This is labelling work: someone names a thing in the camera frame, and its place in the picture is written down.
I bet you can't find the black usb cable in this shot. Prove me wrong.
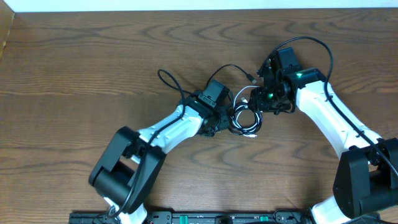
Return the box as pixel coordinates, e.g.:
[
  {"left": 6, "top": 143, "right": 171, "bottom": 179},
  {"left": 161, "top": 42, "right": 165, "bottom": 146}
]
[{"left": 205, "top": 63, "right": 264, "bottom": 137}]

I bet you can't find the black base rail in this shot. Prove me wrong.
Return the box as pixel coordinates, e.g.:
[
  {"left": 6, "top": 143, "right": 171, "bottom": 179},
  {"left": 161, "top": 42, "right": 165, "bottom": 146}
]
[{"left": 68, "top": 210, "right": 382, "bottom": 224}]

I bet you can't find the white usb cable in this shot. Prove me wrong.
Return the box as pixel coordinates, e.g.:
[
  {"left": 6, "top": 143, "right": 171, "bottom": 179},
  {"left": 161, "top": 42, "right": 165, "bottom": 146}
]
[{"left": 231, "top": 85, "right": 261, "bottom": 138}]

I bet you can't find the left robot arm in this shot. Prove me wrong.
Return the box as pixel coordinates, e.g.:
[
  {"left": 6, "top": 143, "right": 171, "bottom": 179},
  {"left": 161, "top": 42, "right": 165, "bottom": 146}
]
[{"left": 88, "top": 80, "right": 232, "bottom": 223}]

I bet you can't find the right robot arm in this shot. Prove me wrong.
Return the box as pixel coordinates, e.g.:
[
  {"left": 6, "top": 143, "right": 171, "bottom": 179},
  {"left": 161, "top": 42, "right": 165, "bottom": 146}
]
[{"left": 249, "top": 47, "right": 397, "bottom": 223}]

